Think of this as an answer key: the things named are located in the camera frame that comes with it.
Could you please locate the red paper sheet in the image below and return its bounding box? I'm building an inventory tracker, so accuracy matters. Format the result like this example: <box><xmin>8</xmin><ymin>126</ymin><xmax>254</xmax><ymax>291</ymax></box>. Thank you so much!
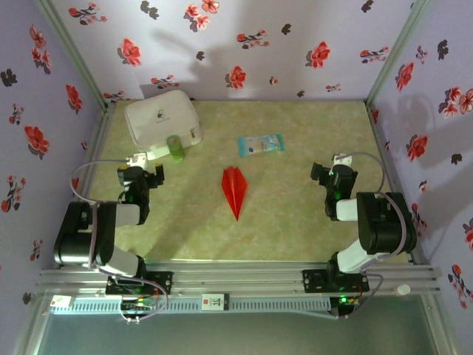
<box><xmin>221</xmin><ymin>166</ymin><xmax>250</xmax><ymax>223</ymax></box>

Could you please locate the green bottle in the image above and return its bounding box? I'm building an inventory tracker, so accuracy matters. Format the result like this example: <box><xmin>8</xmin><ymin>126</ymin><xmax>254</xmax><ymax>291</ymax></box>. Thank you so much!
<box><xmin>166</xmin><ymin>134</ymin><xmax>186</xmax><ymax>163</ymax></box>

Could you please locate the white zip pouch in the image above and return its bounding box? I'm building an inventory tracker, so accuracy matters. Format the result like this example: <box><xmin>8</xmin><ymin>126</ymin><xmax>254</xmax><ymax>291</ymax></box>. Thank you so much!
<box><xmin>123</xmin><ymin>89</ymin><xmax>204</xmax><ymax>161</ymax></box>

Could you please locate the blue wipes packet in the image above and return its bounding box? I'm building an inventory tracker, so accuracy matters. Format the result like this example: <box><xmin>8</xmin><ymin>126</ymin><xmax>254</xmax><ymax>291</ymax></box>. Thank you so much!
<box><xmin>236</xmin><ymin>133</ymin><xmax>286</xmax><ymax>159</ymax></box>

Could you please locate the black controller board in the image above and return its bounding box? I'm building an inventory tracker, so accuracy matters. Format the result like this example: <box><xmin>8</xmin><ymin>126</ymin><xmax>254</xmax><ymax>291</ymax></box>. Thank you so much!
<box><xmin>120</xmin><ymin>295</ymin><xmax>158</xmax><ymax>312</ymax></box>
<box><xmin>330</xmin><ymin>294</ymin><xmax>361</xmax><ymax>317</ymax></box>

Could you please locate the red white label tag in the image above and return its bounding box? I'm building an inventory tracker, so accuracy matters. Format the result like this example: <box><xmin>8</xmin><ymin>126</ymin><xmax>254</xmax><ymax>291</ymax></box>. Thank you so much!
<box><xmin>201</xmin><ymin>293</ymin><xmax>231</xmax><ymax>311</ymax></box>

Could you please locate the right arm lavender cable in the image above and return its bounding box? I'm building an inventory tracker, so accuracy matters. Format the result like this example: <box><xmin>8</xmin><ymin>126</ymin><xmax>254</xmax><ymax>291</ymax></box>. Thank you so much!
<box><xmin>343</xmin><ymin>149</ymin><xmax>407</xmax><ymax>321</ymax></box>

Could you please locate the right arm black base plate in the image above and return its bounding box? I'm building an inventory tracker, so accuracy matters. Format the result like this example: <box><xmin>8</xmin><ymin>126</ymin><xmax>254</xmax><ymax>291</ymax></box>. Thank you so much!
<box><xmin>302</xmin><ymin>268</ymin><xmax>370</xmax><ymax>295</ymax></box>

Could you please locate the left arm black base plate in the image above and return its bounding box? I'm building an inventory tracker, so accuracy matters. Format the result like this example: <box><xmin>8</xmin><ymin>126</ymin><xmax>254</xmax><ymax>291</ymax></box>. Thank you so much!
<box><xmin>106</xmin><ymin>271</ymin><xmax>174</xmax><ymax>296</ymax></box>

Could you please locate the long aluminium rail beam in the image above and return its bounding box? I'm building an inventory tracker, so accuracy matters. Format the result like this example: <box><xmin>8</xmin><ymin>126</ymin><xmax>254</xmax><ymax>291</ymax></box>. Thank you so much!
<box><xmin>35</xmin><ymin>260</ymin><xmax>443</xmax><ymax>297</ymax></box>

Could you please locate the grey slotted cable duct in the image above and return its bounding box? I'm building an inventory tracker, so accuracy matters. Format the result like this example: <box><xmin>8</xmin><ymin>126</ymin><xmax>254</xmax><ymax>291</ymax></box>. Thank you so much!
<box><xmin>51</xmin><ymin>297</ymin><xmax>332</xmax><ymax>316</ymax></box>

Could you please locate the aluminium corner post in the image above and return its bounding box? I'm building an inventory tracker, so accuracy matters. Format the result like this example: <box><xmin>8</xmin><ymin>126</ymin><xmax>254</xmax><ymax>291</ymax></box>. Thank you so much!
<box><xmin>33</xmin><ymin>0</ymin><xmax>116</xmax><ymax>112</ymax></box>
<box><xmin>364</xmin><ymin>0</ymin><xmax>434</xmax><ymax>110</ymax></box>

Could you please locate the aluminium frame leg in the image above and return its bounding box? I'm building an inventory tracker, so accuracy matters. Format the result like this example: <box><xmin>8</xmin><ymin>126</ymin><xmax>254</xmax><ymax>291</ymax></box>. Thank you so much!
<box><xmin>13</xmin><ymin>295</ymin><xmax>51</xmax><ymax>355</ymax></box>
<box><xmin>421</xmin><ymin>295</ymin><xmax>457</xmax><ymax>355</ymax></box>

